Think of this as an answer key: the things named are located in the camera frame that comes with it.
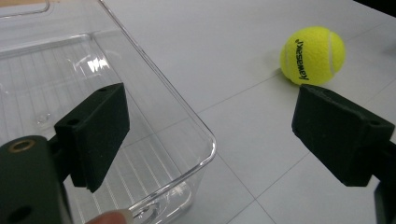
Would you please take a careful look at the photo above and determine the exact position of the yellow tennis ball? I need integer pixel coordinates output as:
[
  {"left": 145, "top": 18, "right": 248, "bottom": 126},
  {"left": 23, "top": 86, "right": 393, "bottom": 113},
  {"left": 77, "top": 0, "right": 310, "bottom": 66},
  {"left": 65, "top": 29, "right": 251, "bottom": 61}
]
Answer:
[{"left": 279, "top": 26, "right": 347, "bottom": 87}]

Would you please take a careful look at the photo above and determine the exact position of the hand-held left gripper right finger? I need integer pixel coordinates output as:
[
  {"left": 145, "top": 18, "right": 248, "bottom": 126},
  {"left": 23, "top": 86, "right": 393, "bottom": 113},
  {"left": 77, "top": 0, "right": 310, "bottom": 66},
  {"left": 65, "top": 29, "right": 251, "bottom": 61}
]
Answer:
[{"left": 291, "top": 83, "right": 396, "bottom": 188}]

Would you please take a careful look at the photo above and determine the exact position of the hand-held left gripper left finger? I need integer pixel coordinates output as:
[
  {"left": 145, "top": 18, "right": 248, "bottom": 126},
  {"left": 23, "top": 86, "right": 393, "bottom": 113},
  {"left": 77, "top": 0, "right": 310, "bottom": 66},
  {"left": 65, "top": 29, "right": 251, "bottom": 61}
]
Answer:
[{"left": 54, "top": 82, "right": 131, "bottom": 194}]

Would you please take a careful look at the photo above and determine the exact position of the clear plastic container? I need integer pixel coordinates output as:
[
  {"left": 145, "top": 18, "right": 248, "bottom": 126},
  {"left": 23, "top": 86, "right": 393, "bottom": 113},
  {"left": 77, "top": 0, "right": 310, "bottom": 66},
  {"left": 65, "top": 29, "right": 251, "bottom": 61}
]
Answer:
[{"left": 0, "top": 0, "right": 218, "bottom": 224}]

